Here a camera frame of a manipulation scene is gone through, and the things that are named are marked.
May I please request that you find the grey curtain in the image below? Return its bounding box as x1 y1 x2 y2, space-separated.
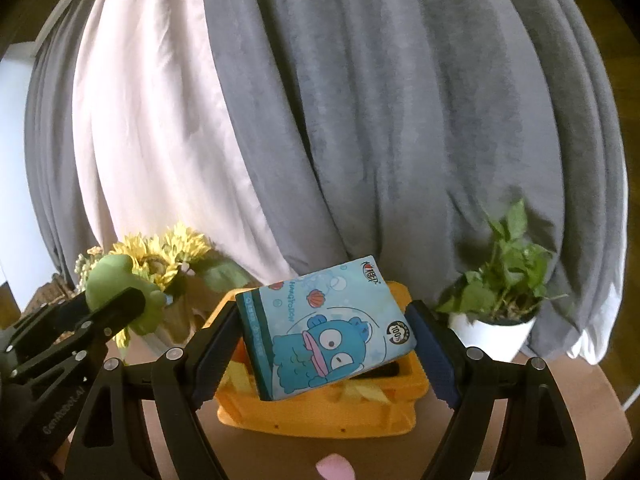
24 0 126 281
200 0 631 361

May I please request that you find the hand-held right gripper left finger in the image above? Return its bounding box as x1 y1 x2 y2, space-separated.
65 300 246 480

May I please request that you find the green leafy plant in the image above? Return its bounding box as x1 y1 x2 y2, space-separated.
435 200 571 321

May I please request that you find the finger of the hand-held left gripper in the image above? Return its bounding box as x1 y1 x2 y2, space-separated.
0 287 147 391
15 296 93 335

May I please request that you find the white sheer curtain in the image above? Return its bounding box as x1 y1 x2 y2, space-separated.
570 240 632 367

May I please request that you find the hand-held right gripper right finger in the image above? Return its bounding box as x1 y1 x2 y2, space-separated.
405 300 583 480

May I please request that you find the beige curtain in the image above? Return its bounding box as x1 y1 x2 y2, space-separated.
72 0 311 286

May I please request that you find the blue cartoon tissue pack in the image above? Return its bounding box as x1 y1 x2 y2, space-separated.
235 255 418 402

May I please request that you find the orange plastic crate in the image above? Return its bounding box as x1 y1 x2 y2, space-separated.
200 280 431 436

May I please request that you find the white plant pot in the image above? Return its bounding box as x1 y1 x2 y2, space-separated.
447 310 538 362

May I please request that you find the sunflower bouquet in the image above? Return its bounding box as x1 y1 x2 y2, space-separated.
75 222 251 351

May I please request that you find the green frog toy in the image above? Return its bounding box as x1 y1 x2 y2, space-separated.
82 254 168 336

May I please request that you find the pink plush toy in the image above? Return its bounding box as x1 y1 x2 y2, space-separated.
316 455 357 480

